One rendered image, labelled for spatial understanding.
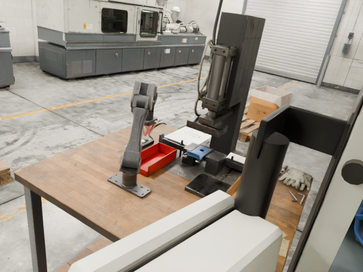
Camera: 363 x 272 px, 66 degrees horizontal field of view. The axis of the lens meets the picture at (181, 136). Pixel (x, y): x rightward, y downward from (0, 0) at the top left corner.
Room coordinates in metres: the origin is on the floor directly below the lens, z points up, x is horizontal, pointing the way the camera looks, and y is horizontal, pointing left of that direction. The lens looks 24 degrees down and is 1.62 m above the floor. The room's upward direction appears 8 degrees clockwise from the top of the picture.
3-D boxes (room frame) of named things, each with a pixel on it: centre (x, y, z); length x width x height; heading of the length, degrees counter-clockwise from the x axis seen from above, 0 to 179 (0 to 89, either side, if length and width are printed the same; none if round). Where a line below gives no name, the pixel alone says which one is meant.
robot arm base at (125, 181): (1.03, 0.20, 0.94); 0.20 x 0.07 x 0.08; 62
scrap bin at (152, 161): (1.26, 0.12, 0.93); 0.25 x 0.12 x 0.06; 152
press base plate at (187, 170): (1.37, -0.19, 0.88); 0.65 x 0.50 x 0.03; 62
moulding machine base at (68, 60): (8.17, 1.46, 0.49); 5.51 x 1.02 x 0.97; 149
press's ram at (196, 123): (1.38, -0.15, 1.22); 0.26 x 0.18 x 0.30; 152
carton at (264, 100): (4.63, -1.39, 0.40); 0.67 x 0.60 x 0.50; 144
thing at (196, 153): (1.28, -0.10, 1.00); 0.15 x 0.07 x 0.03; 152
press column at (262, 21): (1.54, -0.25, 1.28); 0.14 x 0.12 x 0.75; 62
